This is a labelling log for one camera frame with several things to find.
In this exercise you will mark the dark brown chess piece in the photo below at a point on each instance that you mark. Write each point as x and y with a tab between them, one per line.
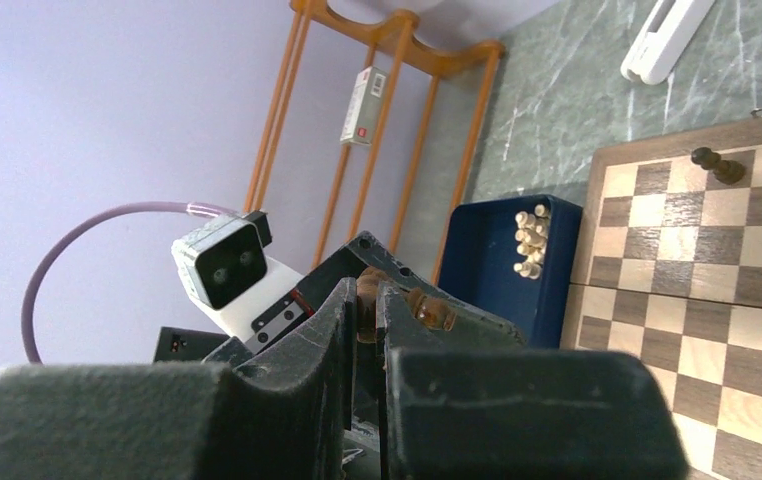
727	172

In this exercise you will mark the white red small box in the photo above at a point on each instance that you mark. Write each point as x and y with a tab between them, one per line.
364	107

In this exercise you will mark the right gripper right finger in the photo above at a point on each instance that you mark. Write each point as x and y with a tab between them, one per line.
395	328

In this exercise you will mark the wooden chess board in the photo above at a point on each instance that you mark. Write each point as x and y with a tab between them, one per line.
668	268

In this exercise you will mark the light wooden chess pieces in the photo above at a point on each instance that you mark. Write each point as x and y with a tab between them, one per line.
531	236

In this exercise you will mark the orange wooden rack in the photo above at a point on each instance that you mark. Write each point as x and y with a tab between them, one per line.
394	35

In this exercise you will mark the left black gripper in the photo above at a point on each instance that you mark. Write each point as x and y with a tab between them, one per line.
473	326

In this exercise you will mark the dark brown chess pawn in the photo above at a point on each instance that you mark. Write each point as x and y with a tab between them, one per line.
434	313

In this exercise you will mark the blue plastic tray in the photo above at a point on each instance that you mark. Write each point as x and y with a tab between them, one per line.
481	249

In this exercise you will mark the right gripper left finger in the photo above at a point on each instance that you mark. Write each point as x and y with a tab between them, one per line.
285	411

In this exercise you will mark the white plastic clip device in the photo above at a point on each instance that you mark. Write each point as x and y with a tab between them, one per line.
662	40

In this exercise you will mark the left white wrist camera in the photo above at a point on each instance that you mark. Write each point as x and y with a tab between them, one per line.
225	273

